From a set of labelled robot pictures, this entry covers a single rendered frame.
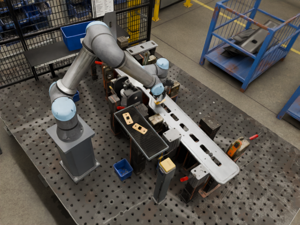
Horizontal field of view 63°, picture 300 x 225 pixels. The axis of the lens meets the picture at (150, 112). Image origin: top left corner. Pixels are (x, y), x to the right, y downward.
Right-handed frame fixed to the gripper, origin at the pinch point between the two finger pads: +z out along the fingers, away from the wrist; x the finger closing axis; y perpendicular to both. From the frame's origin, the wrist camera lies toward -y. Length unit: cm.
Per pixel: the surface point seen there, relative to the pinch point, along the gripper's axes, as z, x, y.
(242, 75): 88, -38, -180
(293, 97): 64, 33, -176
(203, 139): 2.4, 42.0, -4.6
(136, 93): -16.3, -1.0, 20.2
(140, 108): -5.6, 3.9, 19.6
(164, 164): -14, 49, 35
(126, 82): -15.3, -13.6, 19.8
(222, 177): 2, 67, 4
